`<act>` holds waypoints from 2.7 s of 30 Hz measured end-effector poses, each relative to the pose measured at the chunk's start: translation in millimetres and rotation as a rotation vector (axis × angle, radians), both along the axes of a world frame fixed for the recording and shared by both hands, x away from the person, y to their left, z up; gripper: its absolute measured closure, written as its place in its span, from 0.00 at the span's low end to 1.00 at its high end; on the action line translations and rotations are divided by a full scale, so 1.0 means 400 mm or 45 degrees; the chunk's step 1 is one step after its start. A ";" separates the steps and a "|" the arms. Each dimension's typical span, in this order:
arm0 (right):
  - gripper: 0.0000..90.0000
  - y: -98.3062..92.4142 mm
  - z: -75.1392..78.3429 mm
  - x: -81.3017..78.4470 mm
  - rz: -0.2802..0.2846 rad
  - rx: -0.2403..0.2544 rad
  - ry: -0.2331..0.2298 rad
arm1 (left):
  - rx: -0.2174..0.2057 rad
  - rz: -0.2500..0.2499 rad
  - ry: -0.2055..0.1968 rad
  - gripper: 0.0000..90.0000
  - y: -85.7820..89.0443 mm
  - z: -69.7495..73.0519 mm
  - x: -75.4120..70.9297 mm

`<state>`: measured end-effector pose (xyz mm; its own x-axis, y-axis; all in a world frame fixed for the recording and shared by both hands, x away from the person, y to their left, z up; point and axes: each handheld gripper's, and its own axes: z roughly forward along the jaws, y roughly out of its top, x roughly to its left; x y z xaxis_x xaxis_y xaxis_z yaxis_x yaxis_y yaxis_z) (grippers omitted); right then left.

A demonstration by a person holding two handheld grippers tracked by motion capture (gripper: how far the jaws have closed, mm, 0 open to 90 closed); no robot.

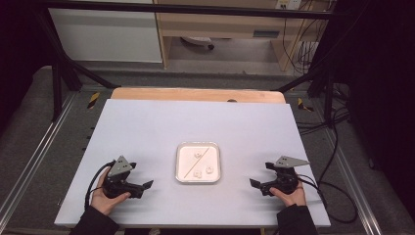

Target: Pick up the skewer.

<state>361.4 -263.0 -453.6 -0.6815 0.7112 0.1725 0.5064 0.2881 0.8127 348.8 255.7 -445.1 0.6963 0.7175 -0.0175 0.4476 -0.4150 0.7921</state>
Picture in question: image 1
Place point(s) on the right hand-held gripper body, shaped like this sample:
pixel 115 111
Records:
pixel 283 181

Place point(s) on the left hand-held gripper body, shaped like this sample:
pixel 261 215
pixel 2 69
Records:
pixel 117 182

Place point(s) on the square white tray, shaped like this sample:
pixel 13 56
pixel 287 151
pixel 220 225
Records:
pixel 186 163

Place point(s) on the white marshmallow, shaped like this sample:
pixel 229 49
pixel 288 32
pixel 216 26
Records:
pixel 209 169
pixel 197 154
pixel 197 174

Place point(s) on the wooden skewer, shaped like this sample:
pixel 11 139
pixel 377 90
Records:
pixel 195 163

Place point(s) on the person's right hand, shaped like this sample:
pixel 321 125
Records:
pixel 291 197

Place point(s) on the person's left hand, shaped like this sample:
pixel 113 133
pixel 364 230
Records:
pixel 104 199

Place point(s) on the yellow black tape strip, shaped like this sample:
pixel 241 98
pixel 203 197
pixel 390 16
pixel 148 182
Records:
pixel 93 100
pixel 304 105

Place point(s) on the wooden table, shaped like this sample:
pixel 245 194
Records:
pixel 195 94

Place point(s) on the black metal stand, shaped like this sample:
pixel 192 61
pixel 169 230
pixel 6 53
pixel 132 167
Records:
pixel 58 75
pixel 321 81

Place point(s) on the white cabinet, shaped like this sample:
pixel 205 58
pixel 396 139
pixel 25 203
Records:
pixel 107 36

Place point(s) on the white chair base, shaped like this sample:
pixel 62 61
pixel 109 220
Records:
pixel 197 40

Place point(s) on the wooden desk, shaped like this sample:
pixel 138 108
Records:
pixel 221 24

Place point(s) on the white power strip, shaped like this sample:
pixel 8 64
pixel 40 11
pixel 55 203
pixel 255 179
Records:
pixel 288 4

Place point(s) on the aluminium floor rail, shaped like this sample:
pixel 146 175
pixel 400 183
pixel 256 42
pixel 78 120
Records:
pixel 355 182
pixel 39 150

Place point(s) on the black frame crossbar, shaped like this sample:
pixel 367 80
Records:
pixel 195 9

